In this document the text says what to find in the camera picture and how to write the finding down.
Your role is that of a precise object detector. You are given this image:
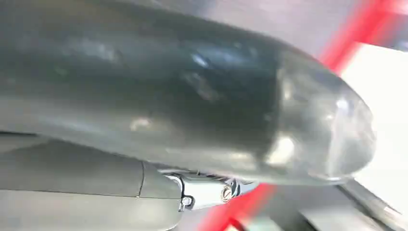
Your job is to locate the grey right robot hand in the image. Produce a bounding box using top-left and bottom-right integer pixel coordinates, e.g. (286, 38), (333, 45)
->
(0, 0), (377, 231)

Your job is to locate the white panel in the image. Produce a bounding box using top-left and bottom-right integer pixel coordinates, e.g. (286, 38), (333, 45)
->
(340, 43), (408, 214)

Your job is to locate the grey metal rail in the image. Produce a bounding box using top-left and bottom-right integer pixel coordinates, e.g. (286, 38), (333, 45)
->
(338, 180), (408, 231)

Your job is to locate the red tape line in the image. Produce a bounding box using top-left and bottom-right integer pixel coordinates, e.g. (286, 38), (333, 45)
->
(198, 0), (408, 231)

